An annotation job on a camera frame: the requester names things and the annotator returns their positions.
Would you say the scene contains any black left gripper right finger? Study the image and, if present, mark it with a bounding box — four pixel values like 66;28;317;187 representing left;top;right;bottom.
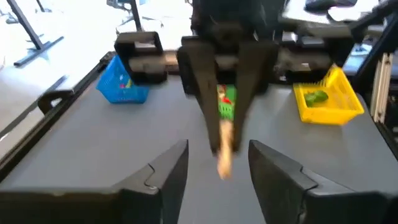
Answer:
248;139;398;224

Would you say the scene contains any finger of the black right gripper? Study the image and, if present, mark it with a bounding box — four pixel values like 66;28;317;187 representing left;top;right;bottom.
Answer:
185;42;220;155
233;42;271;152

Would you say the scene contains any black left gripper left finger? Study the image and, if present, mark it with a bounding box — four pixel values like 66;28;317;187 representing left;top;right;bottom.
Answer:
0;139;190;224

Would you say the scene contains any green toy pepper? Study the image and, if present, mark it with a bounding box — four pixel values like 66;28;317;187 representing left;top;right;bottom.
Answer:
303;92;317;108

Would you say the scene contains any toy pieces mid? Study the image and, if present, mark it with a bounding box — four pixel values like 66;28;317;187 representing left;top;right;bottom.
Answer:
312;90;330;103

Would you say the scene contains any red toy chili pepper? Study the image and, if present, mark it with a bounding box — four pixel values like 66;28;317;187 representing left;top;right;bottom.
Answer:
119;78;134;90

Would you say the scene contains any green plastic basket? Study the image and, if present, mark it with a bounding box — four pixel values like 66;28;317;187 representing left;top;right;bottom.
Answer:
217;83;238;121

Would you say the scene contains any gray table mat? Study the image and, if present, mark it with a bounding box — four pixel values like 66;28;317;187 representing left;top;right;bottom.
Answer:
0;74;398;224

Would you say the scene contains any yellow plastic basket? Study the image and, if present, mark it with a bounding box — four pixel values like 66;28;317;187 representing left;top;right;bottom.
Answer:
292;63;365;126

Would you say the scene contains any blue plastic basket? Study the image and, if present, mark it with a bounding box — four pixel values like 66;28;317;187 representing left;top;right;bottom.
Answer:
95;55;150;105

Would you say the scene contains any black standing desk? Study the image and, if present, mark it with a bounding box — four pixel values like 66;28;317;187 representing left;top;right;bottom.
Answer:
6;0;65;68

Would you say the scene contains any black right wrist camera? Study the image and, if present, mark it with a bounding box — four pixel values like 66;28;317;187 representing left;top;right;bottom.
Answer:
114;30;168;85

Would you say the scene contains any black clamp handle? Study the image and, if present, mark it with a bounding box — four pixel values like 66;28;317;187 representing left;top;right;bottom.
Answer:
37;89;75;115

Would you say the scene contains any silver aluminium frame post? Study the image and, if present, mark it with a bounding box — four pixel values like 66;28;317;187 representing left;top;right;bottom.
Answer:
369;52;394;124

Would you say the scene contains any black frame strut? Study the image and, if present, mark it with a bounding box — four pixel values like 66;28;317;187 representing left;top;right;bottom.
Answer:
351;12;398;91

